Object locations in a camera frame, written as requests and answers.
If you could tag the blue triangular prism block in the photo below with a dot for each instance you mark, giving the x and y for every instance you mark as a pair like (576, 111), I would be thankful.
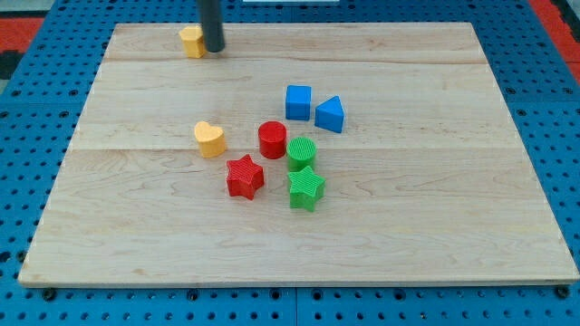
(329, 115)

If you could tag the green cylinder block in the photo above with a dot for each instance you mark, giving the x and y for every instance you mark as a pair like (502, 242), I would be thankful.
(301, 153)

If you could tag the blue cube block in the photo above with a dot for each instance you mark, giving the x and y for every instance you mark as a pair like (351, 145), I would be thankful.
(298, 102)

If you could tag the yellow hexagon block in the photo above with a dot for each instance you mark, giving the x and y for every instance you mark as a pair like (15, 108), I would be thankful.
(192, 39)

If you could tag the yellow heart block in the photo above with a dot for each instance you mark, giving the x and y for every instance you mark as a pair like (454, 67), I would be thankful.
(211, 139)

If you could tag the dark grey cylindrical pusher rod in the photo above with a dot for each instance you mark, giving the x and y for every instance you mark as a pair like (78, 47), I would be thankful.
(211, 21)

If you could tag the light wooden board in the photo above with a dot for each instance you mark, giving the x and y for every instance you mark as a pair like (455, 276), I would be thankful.
(429, 184)

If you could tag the green star block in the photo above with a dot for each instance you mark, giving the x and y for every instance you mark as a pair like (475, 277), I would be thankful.
(305, 188)

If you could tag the red cylinder block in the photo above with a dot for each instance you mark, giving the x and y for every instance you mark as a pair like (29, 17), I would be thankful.
(272, 139)

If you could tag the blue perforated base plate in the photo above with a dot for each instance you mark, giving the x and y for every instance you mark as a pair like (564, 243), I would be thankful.
(43, 101)

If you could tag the red star block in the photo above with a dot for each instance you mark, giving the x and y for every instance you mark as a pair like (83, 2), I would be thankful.
(244, 177)

